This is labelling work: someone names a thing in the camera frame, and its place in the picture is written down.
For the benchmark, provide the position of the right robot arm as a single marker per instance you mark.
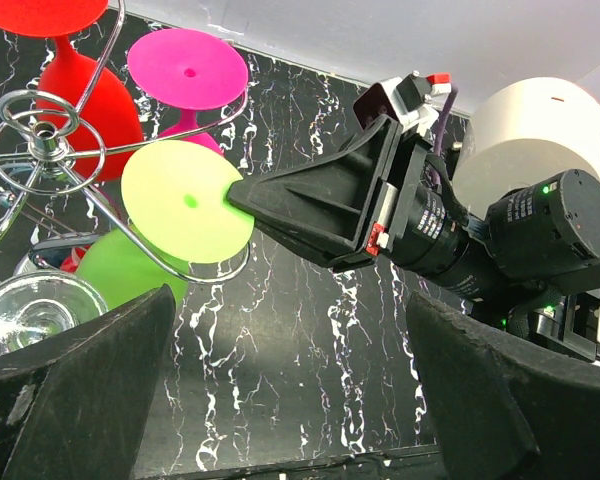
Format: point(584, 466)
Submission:
point(530, 266)

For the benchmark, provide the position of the chrome wine glass rack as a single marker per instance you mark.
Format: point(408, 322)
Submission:
point(55, 154)

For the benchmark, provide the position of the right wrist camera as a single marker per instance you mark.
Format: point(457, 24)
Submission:
point(413, 101)

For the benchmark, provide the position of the clear wine glass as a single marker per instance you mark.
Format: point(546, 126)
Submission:
point(44, 300)

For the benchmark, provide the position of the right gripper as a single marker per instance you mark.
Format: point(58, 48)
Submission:
point(318, 210)

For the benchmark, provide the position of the white cylindrical container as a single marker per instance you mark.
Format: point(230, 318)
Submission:
point(523, 134)

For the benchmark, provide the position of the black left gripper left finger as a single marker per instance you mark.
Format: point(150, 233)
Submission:
point(75, 406)

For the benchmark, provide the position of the green wine glass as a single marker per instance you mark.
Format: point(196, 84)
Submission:
point(174, 193)

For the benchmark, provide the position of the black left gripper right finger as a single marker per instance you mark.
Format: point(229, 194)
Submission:
point(503, 408)

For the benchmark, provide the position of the magenta wine glass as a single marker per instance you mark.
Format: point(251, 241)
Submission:
point(189, 70)

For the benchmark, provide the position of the red wine glass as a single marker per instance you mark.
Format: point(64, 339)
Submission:
point(110, 108)

